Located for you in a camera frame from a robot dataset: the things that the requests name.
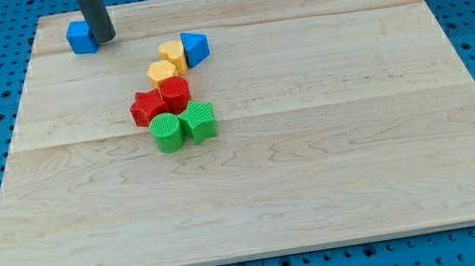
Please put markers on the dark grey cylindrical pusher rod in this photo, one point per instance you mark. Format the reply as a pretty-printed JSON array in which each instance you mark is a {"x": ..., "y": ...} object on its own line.
[{"x": 97, "y": 17}]

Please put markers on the blue triangle block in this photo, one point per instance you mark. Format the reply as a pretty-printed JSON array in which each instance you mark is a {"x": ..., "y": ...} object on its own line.
[{"x": 196, "y": 47}]

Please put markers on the red star block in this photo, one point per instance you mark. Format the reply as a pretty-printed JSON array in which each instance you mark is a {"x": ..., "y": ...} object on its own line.
[{"x": 146, "y": 106}]

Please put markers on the green star block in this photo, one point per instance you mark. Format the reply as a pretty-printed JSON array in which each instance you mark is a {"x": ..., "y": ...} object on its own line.
[{"x": 198, "y": 121}]

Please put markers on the blue cube block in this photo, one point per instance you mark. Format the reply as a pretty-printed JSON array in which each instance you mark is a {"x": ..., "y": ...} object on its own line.
[{"x": 80, "y": 38}]

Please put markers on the yellow heart block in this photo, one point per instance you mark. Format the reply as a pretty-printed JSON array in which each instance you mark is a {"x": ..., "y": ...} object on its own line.
[{"x": 174, "y": 52}]

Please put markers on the yellow hexagon block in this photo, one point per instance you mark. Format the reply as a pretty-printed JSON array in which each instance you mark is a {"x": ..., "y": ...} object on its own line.
[{"x": 159, "y": 71}]

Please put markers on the red cylinder block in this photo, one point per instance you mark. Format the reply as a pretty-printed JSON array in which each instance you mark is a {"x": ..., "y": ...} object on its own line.
[{"x": 175, "y": 93}]

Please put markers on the green cylinder block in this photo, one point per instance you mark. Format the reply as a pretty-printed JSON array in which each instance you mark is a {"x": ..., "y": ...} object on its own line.
[{"x": 167, "y": 133}]

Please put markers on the light wooden board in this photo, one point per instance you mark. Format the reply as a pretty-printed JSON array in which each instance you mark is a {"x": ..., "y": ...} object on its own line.
[{"x": 339, "y": 122}]

